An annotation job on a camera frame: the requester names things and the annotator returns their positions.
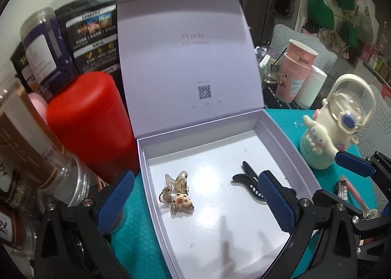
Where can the pink round lid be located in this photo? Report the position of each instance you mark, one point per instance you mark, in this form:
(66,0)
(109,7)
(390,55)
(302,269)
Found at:
(38,106)

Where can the teal bubble mat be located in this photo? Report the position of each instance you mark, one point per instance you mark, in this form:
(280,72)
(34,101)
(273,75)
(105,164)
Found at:
(137,251)

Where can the white cup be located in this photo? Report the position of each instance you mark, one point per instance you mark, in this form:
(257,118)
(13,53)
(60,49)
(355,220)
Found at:
(311,89)

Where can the black hair clip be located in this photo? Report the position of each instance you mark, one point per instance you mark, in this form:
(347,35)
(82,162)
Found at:
(244,179)

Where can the glass cup with straw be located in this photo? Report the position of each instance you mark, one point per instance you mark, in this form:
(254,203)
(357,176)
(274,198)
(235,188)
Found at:
(272,68)

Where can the grey leaf-pattern chair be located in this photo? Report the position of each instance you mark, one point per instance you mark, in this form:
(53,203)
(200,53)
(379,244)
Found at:
(377,132)
(282,34)

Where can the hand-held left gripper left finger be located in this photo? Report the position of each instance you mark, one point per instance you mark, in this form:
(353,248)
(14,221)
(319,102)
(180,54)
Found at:
(117,195)

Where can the row of small bottles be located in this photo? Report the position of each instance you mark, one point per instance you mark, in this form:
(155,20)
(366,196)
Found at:
(377,63)

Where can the red canister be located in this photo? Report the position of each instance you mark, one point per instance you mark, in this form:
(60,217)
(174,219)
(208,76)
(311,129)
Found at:
(88,120)

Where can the pink paper cup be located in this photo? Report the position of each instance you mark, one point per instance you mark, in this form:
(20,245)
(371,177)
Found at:
(291,83)
(302,52)

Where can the star hair clip with bear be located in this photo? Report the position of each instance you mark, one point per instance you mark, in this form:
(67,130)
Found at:
(180,199)

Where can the black lipstick box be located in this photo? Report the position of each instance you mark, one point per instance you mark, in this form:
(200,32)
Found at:
(342,190)

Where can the clear jar brown label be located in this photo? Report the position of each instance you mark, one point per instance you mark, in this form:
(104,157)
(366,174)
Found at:
(24,144)

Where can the pink tube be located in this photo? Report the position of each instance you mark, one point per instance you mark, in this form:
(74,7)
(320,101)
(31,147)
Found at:
(362,202)

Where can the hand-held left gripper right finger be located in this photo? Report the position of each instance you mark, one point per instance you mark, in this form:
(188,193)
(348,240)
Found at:
(275,202)

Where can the clear jar white label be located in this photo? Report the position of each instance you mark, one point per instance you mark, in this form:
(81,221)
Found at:
(15,227)

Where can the clear jar purple label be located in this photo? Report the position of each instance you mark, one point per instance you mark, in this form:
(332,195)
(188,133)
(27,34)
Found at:
(45,52)

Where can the cream kettle-shaped bottle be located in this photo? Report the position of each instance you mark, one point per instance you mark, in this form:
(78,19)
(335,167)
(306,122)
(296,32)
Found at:
(317,150)

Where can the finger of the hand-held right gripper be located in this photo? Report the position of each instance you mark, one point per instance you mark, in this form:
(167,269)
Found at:
(354,163)
(363,222)

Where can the lavender gift box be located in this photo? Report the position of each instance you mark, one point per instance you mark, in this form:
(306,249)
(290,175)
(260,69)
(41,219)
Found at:
(189,68)

